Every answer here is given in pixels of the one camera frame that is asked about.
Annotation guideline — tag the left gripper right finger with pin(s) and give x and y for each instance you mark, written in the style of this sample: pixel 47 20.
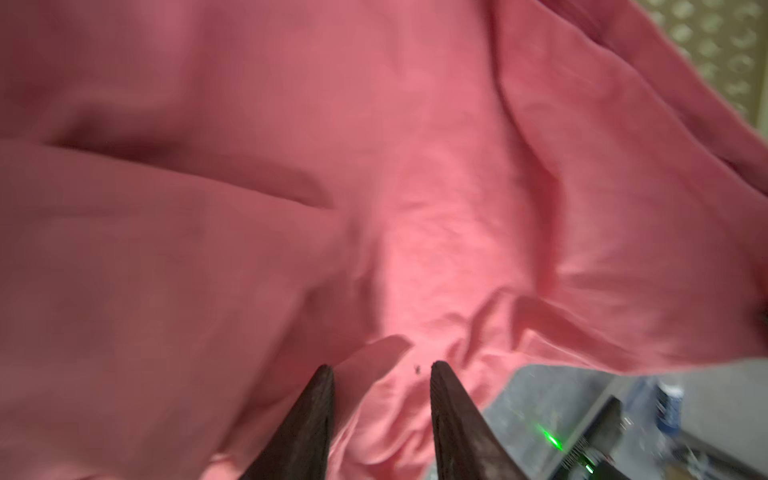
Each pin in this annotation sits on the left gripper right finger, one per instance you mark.
pixel 465 446

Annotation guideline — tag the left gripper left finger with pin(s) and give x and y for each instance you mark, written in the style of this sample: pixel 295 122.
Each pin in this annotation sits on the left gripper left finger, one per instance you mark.
pixel 299 448

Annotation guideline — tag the pink t shirt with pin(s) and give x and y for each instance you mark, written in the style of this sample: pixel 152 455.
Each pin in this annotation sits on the pink t shirt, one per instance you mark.
pixel 202 202

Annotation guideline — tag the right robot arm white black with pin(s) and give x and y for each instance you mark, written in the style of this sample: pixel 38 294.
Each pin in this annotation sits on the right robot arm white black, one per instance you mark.
pixel 590 457

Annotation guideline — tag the small blue white bottle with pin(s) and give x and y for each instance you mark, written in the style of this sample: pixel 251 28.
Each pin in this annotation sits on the small blue white bottle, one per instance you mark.
pixel 669 396

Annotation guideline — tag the green plastic basket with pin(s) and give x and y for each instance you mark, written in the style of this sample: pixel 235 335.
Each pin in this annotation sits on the green plastic basket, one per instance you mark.
pixel 726 42

